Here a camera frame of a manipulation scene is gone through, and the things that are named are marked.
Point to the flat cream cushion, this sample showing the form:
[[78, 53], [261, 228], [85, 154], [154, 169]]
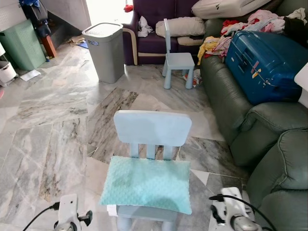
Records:
[[190, 41]]

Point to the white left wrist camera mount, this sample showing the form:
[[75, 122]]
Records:
[[67, 207]]

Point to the small red item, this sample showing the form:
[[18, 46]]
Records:
[[128, 8]]

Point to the black garment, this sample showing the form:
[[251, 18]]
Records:
[[297, 30]]

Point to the light blue plastic child chair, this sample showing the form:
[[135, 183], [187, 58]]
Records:
[[151, 126], [179, 60]]

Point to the red and white cloth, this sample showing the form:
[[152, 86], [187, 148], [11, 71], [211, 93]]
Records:
[[196, 78]]

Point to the white flat box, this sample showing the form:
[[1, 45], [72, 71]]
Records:
[[302, 79]]

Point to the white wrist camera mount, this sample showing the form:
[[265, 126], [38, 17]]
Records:
[[67, 207], [236, 204]]

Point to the pink and red clothes pile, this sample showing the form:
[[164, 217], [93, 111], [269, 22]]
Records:
[[264, 21]]

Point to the purple sofa with beige trim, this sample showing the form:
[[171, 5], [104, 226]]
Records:
[[151, 45]]

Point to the beige bed pillow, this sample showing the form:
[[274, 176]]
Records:
[[185, 26]]

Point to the grey plastic laundry bin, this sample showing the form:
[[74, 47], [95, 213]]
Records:
[[108, 55]]

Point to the green perforated laundry basket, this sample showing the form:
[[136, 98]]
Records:
[[24, 48]]

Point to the white crumpled cloth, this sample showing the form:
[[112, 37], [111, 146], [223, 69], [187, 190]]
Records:
[[143, 28]]

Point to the small white bin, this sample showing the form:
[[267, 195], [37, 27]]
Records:
[[6, 73]]

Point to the large white cushion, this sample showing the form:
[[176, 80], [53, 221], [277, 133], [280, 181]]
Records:
[[221, 8]]

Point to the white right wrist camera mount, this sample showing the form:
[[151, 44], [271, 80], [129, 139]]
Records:
[[236, 204]]

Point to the teal dotted fleece pillow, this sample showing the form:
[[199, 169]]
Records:
[[144, 185]]

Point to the blue hard-shell suitcase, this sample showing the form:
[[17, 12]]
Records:
[[269, 62]]

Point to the white paper sheet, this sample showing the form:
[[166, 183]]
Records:
[[30, 75]]

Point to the yellow cloth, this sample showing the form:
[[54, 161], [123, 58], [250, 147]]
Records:
[[208, 45]]

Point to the green leather sofa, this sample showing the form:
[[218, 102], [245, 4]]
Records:
[[269, 144]]

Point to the dark upright vacuum cleaner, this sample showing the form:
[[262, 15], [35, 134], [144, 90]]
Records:
[[37, 21]]

